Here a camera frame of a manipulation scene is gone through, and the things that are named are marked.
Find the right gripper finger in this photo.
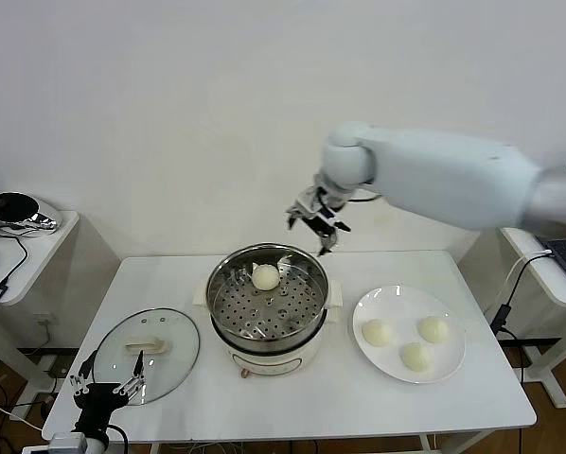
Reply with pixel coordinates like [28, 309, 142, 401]
[285, 191, 313, 232]
[314, 229, 337, 257]

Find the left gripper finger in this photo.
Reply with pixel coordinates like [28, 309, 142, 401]
[69, 349, 97, 396]
[115, 349, 147, 403]

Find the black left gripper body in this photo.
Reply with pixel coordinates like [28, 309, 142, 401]
[73, 383, 126, 439]

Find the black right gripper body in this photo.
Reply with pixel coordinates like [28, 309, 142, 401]
[307, 182, 353, 232]

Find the glass lid with cream handle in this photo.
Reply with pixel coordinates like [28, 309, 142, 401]
[92, 307, 203, 407]

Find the white steamed baozi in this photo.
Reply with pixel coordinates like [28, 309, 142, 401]
[399, 341, 433, 373]
[251, 264, 281, 291]
[417, 315, 450, 344]
[361, 318, 392, 347]

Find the stainless steel steamer basket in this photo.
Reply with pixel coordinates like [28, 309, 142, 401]
[205, 242, 330, 349]

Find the white round plate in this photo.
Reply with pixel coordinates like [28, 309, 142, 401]
[352, 284, 468, 385]

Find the cream electric cooking pot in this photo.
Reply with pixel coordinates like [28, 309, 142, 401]
[193, 278, 345, 379]

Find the white side table with chrome object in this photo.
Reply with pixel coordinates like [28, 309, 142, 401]
[0, 210, 123, 412]

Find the shiny chrome helmet-shaped object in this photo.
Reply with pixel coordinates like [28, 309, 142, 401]
[0, 191, 64, 234]

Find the white side table with laptop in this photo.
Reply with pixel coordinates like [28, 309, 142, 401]
[498, 226, 566, 410]

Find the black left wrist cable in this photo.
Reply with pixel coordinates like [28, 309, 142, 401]
[96, 423, 129, 454]

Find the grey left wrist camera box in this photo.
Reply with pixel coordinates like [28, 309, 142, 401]
[22, 430, 88, 454]

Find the white floor cable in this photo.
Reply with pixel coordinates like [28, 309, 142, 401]
[0, 394, 45, 431]

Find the black cable on side table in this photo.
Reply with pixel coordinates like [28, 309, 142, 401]
[0, 230, 30, 289]

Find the black cable with adapter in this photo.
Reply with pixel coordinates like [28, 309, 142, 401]
[489, 253, 557, 344]

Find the white laptop cable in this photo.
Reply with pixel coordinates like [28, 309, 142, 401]
[502, 249, 555, 309]

